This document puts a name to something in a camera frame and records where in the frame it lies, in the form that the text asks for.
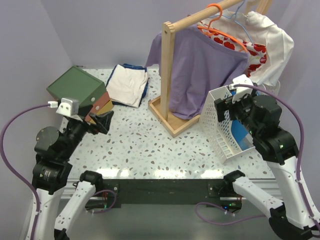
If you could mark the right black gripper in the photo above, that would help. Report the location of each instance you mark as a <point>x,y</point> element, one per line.
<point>221,105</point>

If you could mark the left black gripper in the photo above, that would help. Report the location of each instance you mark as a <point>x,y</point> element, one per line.
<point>92,124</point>

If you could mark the yellow drawer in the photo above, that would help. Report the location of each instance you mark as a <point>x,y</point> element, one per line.
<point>106,108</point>

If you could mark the green drawer box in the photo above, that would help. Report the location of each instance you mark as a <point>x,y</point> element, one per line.
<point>77,84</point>

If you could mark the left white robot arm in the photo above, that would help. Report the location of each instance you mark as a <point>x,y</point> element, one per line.
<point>50,175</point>

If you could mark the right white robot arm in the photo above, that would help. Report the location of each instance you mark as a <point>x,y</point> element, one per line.
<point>288,217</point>

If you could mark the white perforated file holder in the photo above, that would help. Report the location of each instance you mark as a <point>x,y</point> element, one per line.
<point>219,134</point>

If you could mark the blue folder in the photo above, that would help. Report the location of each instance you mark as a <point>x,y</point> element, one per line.
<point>239,132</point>

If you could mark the folded white cloth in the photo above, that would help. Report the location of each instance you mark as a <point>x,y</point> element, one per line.
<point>127,86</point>

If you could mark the purple t-shirt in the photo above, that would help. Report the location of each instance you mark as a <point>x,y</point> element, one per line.
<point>200,65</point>

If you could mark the wooden clothes rack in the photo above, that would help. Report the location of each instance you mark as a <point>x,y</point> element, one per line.
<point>160,105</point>

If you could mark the red floral white garment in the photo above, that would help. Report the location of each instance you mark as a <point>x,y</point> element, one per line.
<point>258,52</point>

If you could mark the orange hanger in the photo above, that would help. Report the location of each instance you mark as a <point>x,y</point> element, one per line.
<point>208,31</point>

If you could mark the white shirt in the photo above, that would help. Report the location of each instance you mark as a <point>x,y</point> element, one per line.
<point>279,46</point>

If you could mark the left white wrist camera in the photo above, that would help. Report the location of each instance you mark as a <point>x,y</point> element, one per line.
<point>67,107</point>

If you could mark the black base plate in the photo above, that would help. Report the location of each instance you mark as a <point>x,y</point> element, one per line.
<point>165,192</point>

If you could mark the blue wire hanger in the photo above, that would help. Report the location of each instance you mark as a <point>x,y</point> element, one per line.
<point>233,18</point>

